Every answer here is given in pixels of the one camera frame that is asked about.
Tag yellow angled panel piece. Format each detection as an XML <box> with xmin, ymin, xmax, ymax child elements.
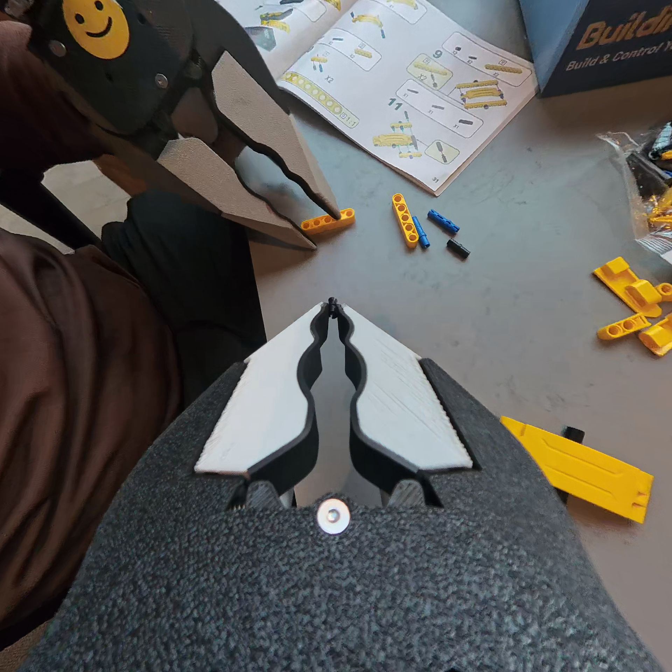
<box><xmin>593</xmin><ymin>256</ymin><xmax>663</xmax><ymax>318</ymax></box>

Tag open instruction booklet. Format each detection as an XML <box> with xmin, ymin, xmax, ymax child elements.
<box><xmin>215</xmin><ymin>0</ymin><xmax>539</xmax><ymax>196</ymax></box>

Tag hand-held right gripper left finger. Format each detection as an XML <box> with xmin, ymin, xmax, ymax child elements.
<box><xmin>194</xmin><ymin>303</ymin><xmax>333</xmax><ymax>497</ymax></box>

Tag grey desk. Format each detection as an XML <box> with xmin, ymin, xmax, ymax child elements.
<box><xmin>231</xmin><ymin>0</ymin><xmax>672</xmax><ymax>652</ymax></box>

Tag yellow three-hole beam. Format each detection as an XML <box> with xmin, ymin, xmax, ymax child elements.
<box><xmin>597</xmin><ymin>314</ymin><xmax>652</xmax><ymax>341</ymax></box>

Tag plastic bag of yellow parts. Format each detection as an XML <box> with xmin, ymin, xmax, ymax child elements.
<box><xmin>596</xmin><ymin>121</ymin><xmax>672</xmax><ymax>258</ymax></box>

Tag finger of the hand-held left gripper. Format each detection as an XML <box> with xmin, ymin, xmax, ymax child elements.
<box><xmin>210</xmin><ymin>50</ymin><xmax>342</xmax><ymax>221</ymax></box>
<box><xmin>156</xmin><ymin>136</ymin><xmax>318</xmax><ymax>251</ymax></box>

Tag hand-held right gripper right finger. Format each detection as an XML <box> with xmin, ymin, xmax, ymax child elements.
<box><xmin>336</xmin><ymin>303</ymin><xmax>474</xmax><ymax>498</ymax></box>

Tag dark blue kit box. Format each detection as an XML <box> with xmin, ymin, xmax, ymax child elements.
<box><xmin>517</xmin><ymin>0</ymin><xmax>672</xmax><ymax>99</ymax></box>

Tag yellow five-hole beam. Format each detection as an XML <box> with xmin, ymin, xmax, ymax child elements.
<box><xmin>300</xmin><ymin>208</ymin><xmax>356</xmax><ymax>235</ymax></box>
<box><xmin>392</xmin><ymin>194</ymin><xmax>419</xmax><ymax>249</ymax></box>

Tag person's brown sweater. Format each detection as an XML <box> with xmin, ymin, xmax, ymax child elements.
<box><xmin>0</xmin><ymin>231</ymin><xmax>184</xmax><ymax>646</ymax></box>

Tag large yellow panel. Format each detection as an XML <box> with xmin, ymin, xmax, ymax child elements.
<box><xmin>500</xmin><ymin>416</ymin><xmax>655</xmax><ymax>525</ymax></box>

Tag yellow curved panel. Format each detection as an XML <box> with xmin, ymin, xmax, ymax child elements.
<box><xmin>638</xmin><ymin>314</ymin><xmax>672</xmax><ymax>358</ymax></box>

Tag person's legs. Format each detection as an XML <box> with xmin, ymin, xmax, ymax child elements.
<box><xmin>102</xmin><ymin>191</ymin><xmax>266</xmax><ymax>405</ymax></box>

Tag person's left forearm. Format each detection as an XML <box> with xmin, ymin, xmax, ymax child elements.
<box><xmin>0</xmin><ymin>21</ymin><xmax>121</xmax><ymax>174</ymax></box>

